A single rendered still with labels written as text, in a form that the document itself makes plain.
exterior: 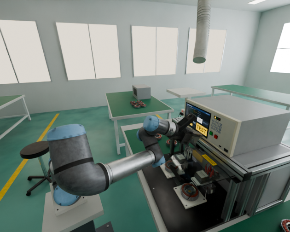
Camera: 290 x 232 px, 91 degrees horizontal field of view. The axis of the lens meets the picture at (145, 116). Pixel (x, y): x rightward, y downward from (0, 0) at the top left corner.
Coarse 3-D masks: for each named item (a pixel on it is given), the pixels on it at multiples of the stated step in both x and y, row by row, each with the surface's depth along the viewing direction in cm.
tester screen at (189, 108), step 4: (188, 104) 102; (188, 108) 102; (192, 108) 98; (196, 108) 94; (188, 112) 103; (192, 112) 98; (196, 112) 94; (200, 112) 90; (204, 112) 87; (196, 116) 95; (200, 116) 91; (204, 116) 87; (208, 116) 84; (196, 120) 96; (204, 120) 88; (208, 120) 85; (196, 124) 96; (200, 124) 92; (208, 124) 85
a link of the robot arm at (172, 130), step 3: (171, 123) 70; (174, 123) 72; (171, 126) 69; (174, 126) 70; (171, 129) 69; (174, 129) 70; (168, 132) 69; (171, 132) 69; (174, 132) 70; (168, 135) 71; (171, 135) 71
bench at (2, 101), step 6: (6, 96) 373; (12, 96) 371; (18, 96) 370; (24, 96) 388; (0, 102) 319; (6, 102) 318; (12, 102) 332; (24, 102) 390; (0, 108) 290; (24, 108) 394; (24, 114) 402; (30, 120) 409; (12, 126) 330; (6, 132) 304; (0, 138) 285
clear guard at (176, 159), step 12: (180, 156) 83; (192, 156) 83; (168, 168) 81; (180, 168) 75; (192, 168) 73; (204, 168) 73; (216, 168) 73; (192, 180) 67; (204, 180) 66; (216, 180) 66; (192, 192) 64
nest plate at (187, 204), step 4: (176, 188) 96; (176, 192) 93; (200, 192) 92; (180, 196) 90; (200, 196) 90; (180, 200) 88; (184, 200) 88; (188, 200) 87; (196, 200) 87; (200, 200) 87; (204, 200) 87; (184, 204) 85; (188, 204) 85; (192, 204) 85; (196, 204) 85; (188, 208) 84
